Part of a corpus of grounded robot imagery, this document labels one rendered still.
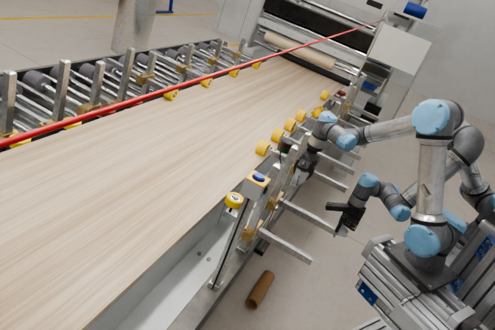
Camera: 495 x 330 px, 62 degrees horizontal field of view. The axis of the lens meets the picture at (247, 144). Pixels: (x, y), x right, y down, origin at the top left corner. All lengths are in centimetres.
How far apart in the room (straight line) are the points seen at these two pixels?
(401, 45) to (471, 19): 649
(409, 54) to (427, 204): 283
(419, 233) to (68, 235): 116
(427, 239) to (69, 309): 112
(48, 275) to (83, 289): 11
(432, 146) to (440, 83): 928
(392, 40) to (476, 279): 281
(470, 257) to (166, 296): 121
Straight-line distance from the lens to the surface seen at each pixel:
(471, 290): 189
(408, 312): 167
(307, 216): 200
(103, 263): 139
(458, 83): 1076
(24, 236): 145
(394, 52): 423
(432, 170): 150
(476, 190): 215
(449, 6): 1062
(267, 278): 277
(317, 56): 439
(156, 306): 167
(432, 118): 146
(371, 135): 175
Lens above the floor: 190
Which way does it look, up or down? 26 degrees down
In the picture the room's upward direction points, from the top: 21 degrees clockwise
